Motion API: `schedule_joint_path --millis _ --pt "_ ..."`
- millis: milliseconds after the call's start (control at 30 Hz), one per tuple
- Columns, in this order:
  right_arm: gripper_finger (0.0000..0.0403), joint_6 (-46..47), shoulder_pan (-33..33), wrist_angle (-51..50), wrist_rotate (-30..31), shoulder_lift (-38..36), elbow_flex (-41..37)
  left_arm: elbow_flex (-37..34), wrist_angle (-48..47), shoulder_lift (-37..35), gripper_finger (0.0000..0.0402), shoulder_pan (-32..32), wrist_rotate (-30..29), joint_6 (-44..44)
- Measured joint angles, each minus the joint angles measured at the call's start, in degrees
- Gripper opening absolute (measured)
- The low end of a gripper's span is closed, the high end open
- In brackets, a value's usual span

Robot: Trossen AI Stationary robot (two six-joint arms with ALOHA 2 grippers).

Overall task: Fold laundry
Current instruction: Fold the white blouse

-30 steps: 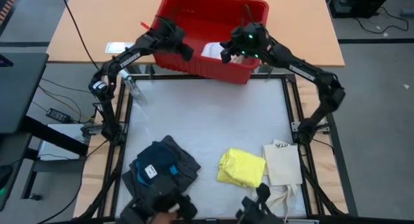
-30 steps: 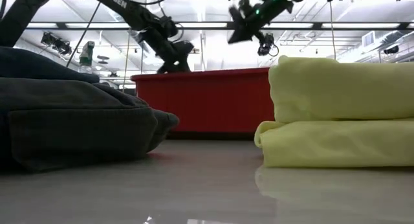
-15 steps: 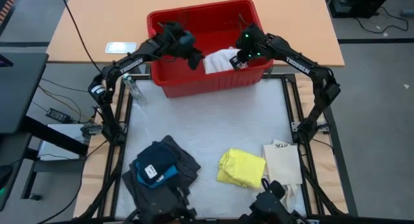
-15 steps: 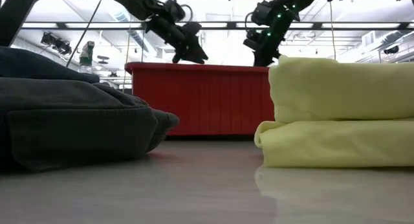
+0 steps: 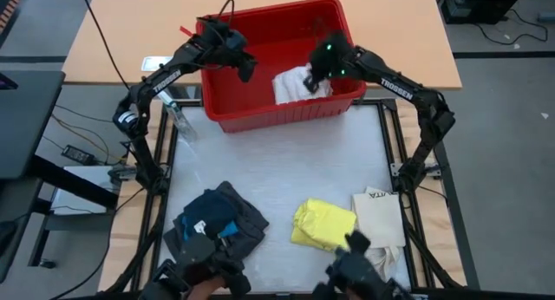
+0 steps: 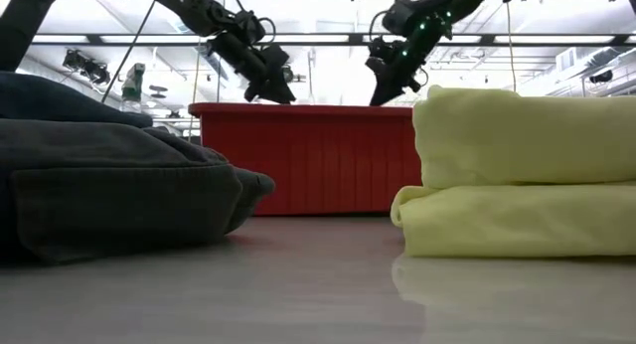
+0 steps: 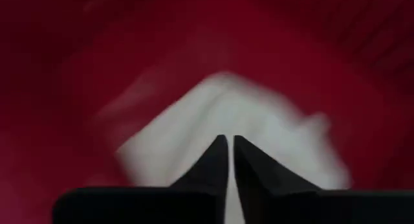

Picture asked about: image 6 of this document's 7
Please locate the black track light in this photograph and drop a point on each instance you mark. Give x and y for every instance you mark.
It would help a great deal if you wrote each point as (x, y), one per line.
(87, 68)

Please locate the black overhead camera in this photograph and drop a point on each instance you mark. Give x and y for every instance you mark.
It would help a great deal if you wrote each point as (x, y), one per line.
(290, 74)

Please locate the dark grey pants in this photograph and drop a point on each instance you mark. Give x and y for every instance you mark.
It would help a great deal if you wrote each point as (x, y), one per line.
(124, 195)

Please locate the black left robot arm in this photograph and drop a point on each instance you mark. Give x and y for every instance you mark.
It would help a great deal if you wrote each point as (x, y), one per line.
(199, 8)

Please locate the red plastic laundry basket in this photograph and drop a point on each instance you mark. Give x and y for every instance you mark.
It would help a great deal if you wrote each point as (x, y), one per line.
(318, 160)

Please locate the clear spray bottle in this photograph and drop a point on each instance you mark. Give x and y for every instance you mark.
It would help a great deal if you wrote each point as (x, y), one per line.
(133, 88)

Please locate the yellow garment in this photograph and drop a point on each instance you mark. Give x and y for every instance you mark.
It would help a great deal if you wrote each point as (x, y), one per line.
(522, 185)

